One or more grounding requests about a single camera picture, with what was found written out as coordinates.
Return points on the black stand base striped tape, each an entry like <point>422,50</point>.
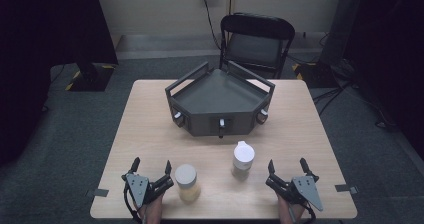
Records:
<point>316,74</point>
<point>91,77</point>

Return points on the white-capped spout bottle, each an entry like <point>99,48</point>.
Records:
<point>242,160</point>

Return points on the person's left hand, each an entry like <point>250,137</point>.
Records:
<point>151,210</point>

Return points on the jar with yellow contents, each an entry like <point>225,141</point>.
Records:
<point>187,184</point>

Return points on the grey tape strip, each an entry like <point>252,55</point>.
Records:
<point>98,193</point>
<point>346,188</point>

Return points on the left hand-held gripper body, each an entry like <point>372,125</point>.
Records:
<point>138,187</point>

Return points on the dark grey tray rack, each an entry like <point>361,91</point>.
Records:
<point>218,100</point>

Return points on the person's right hand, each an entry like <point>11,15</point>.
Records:
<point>288,212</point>

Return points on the dark curtain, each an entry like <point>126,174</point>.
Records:
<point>40,50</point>
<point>393,50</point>

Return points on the black folding chair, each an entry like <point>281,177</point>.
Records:
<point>255,45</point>

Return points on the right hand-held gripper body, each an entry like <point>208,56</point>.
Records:
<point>305,189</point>

